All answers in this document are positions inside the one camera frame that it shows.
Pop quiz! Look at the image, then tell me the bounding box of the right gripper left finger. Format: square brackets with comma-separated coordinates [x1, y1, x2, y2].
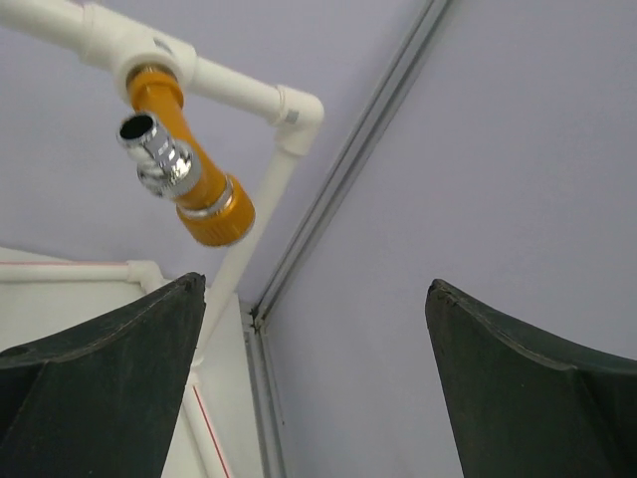
[1, 273, 205, 477]

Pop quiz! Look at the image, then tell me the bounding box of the orange faucet chrome knob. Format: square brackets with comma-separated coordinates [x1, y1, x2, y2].
[117, 66, 256, 247]

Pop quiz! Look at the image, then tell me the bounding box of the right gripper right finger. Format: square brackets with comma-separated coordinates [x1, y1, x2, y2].
[425, 279, 636, 477]

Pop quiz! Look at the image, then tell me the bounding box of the white PVC pipe frame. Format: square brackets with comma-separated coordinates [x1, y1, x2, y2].
[0, 0, 325, 478]

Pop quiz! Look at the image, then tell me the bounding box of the right aluminium frame post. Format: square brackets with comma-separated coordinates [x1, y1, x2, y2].
[240, 1, 453, 477]

